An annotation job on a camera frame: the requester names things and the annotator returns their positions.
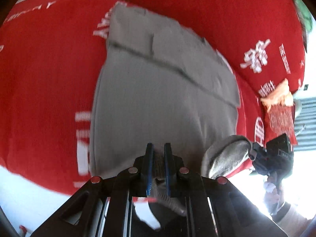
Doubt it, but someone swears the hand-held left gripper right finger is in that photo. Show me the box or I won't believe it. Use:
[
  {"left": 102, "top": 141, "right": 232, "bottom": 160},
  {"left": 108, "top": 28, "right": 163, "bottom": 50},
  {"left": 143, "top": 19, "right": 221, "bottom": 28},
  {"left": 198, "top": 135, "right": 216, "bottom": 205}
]
[{"left": 164, "top": 143, "right": 288, "bottom": 237}]

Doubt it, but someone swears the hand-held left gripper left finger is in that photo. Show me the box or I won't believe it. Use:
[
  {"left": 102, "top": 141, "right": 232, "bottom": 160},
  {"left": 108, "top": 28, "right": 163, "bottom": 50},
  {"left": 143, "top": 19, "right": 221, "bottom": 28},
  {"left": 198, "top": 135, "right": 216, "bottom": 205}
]
[{"left": 32, "top": 143, "right": 155, "bottom": 237}]

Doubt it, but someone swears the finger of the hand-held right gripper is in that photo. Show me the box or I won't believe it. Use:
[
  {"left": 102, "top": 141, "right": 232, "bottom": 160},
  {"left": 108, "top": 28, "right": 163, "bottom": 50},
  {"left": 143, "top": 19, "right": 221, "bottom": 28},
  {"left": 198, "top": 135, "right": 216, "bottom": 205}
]
[{"left": 249, "top": 141, "right": 267, "bottom": 162}]

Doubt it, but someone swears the grey sweater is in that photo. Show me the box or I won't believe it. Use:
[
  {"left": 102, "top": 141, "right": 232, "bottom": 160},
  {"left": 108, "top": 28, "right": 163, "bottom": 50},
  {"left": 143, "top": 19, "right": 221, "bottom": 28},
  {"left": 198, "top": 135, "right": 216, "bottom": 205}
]
[{"left": 88, "top": 4, "right": 253, "bottom": 218}]

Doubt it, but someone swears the person's right forearm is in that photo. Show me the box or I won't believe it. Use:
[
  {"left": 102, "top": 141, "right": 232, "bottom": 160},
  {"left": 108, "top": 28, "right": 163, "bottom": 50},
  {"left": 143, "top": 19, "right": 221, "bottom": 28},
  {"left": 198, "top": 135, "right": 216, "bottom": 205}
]
[{"left": 271, "top": 201, "right": 316, "bottom": 237}]

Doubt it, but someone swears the person's right hand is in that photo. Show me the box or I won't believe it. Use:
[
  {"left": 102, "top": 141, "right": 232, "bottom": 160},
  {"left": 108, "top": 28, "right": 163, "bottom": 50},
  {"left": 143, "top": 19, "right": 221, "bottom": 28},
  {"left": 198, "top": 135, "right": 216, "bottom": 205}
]
[{"left": 262, "top": 171, "right": 287, "bottom": 215}]

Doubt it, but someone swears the red patterned packet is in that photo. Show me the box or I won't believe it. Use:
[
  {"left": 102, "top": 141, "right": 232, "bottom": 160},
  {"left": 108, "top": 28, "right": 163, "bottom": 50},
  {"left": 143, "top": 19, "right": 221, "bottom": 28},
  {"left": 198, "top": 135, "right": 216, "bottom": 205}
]
[{"left": 265, "top": 103, "right": 297, "bottom": 145}]

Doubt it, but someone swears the grey slatted panel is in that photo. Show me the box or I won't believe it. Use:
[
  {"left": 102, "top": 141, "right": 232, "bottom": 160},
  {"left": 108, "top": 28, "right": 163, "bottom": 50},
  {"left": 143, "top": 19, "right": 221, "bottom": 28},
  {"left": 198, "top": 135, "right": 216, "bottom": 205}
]
[{"left": 293, "top": 97, "right": 316, "bottom": 151}]

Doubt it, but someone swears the orange crumpled cloth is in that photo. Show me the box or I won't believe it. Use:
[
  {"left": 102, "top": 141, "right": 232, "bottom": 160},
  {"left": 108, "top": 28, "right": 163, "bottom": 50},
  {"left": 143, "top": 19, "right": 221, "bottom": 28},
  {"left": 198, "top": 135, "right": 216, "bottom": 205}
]
[{"left": 260, "top": 78, "right": 295, "bottom": 107}]

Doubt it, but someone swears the red printed blanket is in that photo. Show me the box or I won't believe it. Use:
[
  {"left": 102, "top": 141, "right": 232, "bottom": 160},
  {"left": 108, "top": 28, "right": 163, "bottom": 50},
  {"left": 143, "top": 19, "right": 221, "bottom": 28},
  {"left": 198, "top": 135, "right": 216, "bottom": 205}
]
[{"left": 0, "top": 0, "right": 307, "bottom": 203}]

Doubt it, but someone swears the green patterned cloth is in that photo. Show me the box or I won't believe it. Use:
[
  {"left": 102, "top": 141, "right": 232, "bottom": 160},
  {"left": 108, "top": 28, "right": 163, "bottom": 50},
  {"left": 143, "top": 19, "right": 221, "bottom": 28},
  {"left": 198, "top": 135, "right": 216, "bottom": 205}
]
[{"left": 288, "top": 0, "right": 312, "bottom": 53}]

